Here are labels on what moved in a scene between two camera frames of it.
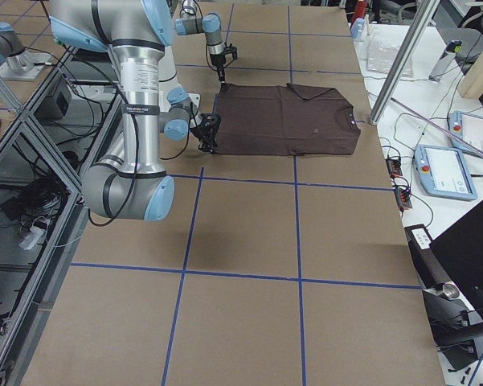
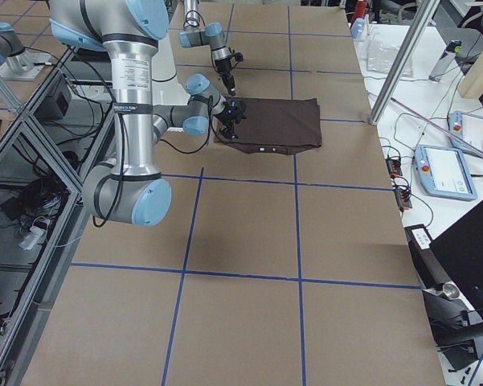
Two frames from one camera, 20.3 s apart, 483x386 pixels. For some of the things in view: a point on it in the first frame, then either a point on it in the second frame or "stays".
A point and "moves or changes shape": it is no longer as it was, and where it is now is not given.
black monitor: [470, 249] stays
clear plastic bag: [381, 57] stays
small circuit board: [403, 194] stays
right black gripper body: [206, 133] -> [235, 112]
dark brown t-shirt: [286, 120] moves or changes shape
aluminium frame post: [409, 50] stays
